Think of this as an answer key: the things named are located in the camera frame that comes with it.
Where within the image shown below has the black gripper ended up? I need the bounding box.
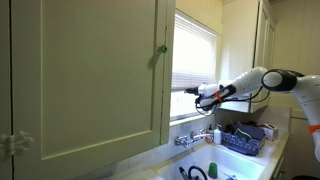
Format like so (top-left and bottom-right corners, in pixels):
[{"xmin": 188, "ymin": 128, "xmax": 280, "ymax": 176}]
[{"xmin": 184, "ymin": 86, "xmax": 201, "ymax": 96}]

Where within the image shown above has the white paper towel roll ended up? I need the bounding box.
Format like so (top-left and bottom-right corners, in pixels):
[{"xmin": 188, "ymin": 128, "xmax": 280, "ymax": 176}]
[{"xmin": 217, "ymin": 79, "xmax": 253, "ymax": 113}]

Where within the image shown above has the green cabinet door latch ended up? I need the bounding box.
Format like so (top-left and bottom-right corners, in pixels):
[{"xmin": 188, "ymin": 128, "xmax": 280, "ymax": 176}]
[{"xmin": 156, "ymin": 44, "xmax": 169, "ymax": 56}]

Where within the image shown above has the white soap pump bottle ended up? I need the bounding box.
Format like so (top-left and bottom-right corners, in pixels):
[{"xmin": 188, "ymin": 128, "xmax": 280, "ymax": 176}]
[{"xmin": 213, "ymin": 124, "xmax": 223, "ymax": 145}]

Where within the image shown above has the yellow green scrub sponge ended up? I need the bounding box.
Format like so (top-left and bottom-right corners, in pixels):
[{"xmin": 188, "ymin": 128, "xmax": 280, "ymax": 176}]
[{"xmin": 233, "ymin": 128, "xmax": 252, "ymax": 143}]

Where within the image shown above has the blue dish rack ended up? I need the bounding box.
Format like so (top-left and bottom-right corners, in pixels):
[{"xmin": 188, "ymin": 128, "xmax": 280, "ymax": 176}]
[{"xmin": 220, "ymin": 123, "xmax": 268, "ymax": 157}]

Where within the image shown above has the white kitchen sink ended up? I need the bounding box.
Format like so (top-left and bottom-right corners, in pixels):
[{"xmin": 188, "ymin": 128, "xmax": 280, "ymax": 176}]
[{"xmin": 156, "ymin": 143, "xmax": 266, "ymax": 180}]

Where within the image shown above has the black item in sink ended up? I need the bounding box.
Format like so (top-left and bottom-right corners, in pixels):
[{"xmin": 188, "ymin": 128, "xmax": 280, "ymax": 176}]
[{"xmin": 178, "ymin": 165, "xmax": 209, "ymax": 180}]

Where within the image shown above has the green plastic cup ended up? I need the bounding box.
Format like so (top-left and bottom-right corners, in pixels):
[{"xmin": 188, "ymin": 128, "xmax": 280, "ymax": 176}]
[{"xmin": 208, "ymin": 162, "xmax": 219, "ymax": 179}]

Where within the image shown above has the small white box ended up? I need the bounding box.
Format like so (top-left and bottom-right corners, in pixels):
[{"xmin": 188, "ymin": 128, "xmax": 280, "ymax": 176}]
[{"xmin": 264, "ymin": 123, "xmax": 280, "ymax": 141}]

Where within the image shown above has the white cabinet door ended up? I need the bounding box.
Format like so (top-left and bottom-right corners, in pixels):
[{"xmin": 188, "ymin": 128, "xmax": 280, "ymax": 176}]
[{"xmin": 0, "ymin": 0, "xmax": 177, "ymax": 180}]

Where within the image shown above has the cream base cabinet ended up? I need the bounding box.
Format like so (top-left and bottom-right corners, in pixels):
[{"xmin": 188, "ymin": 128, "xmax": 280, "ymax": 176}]
[{"xmin": 270, "ymin": 156, "xmax": 292, "ymax": 180}]

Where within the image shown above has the chrome wall faucet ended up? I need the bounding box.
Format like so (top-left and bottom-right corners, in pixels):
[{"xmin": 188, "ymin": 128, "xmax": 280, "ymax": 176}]
[{"xmin": 174, "ymin": 128, "xmax": 214, "ymax": 149}]

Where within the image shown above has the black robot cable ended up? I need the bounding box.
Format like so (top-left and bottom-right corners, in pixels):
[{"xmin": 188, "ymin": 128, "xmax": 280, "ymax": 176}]
[{"xmin": 194, "ymin": 87, "xmax": 271, "ymax": 117}]

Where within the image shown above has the cream wall cabinet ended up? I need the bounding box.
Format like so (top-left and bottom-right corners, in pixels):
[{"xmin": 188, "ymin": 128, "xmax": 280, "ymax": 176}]
[{"xmin": 218, "ymin": 0, "xmax": 278, "ymax": 114}]

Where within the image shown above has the cutlery with blue handle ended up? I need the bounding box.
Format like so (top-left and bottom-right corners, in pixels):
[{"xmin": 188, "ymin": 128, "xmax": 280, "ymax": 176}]
[{"xmin": 222, "ymin": 171, "xmax": 238, "ymax": 180}]

